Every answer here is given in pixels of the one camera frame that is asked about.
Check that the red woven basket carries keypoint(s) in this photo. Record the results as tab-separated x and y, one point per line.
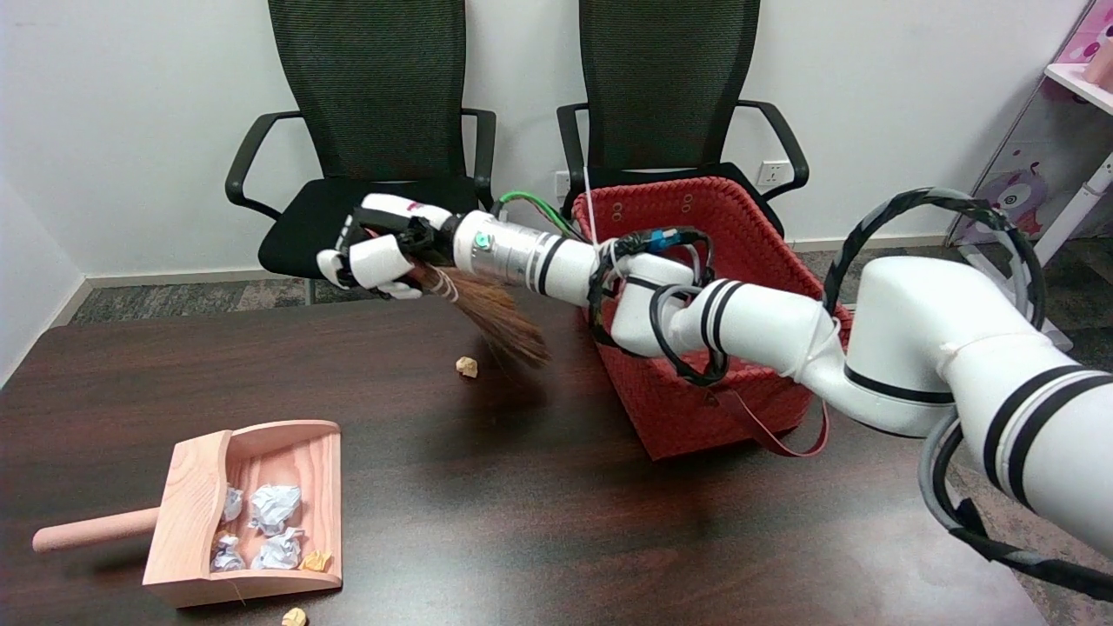
696	417

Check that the white paper ball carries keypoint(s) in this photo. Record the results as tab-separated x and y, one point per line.
228	554
280	549
275	507
233	502

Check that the yellow paper ball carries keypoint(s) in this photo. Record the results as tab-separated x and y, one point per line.
294	616
467	367
316	561

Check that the black mesh office chair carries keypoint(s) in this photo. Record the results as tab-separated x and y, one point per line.
374	69
661	78

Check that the wooden dustpan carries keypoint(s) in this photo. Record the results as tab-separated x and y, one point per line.
296	461

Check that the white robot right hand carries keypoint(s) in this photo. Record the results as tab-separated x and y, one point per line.
378	261

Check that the small brown straw broom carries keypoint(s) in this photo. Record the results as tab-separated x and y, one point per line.
504	322

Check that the white desk leg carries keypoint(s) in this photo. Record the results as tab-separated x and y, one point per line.
1078	209

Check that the white zip tie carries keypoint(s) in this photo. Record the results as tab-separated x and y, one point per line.
592	209

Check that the white wall socket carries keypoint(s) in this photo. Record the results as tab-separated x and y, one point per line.
563	185
771	173

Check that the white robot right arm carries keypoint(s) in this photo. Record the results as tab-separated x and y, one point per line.
765	322

